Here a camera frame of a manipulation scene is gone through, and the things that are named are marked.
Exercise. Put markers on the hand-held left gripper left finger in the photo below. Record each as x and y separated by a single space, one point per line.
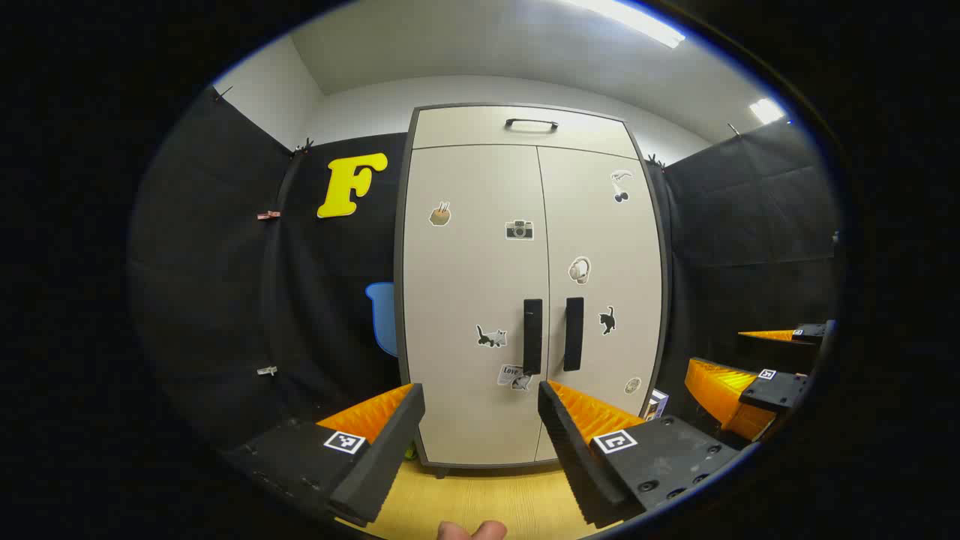
382 457

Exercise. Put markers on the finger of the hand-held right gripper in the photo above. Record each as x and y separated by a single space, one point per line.
810 331
776 390

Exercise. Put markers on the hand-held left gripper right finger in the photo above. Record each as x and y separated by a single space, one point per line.
581 465

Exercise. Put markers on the white double-door shoe cabinet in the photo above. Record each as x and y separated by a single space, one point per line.
400 300

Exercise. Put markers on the white shoe cabinet door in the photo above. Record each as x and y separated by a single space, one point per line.
465 285
600 240

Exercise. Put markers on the white cabinet drawer front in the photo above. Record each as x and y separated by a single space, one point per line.
465 127

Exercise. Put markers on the small white box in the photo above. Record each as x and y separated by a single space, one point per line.
656 405

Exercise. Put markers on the small ceiling light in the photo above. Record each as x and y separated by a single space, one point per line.
766 111

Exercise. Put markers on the black backdrop cloth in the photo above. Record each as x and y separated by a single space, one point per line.
210 262

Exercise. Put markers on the long ceiling light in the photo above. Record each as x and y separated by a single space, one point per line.
637 22

